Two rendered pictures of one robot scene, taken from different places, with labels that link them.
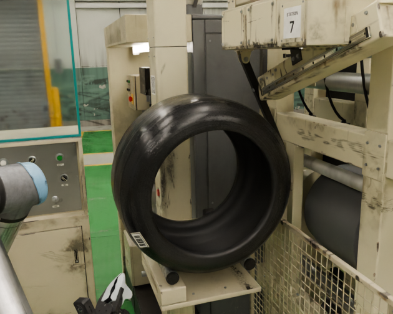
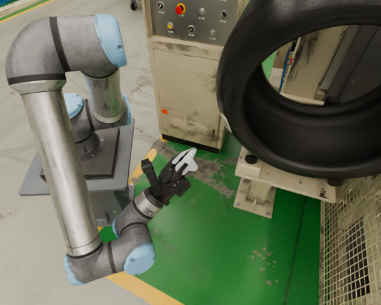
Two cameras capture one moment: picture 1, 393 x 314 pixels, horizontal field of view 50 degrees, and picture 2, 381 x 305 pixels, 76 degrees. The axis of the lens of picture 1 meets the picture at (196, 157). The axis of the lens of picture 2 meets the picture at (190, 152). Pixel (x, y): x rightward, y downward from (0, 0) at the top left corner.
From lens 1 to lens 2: 71 cm
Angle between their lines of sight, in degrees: 47
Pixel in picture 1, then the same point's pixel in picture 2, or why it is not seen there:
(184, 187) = (320, 66)
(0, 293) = (46, 155)
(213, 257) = (293, 166)
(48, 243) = (201, 68)
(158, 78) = not seen: outside the picture
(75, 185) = (231, 23)
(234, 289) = (308, 189)
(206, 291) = (280, 177)
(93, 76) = not seen: outside the picture
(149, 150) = (257, 32)
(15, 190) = (78, 52)
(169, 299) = (243, 171)
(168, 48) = not seen: outside the picture
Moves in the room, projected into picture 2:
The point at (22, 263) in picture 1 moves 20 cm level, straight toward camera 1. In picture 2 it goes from (182, 75) to (175, 94)
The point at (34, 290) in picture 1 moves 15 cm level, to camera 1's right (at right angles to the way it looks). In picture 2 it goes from (188, 95) to (205, 103)
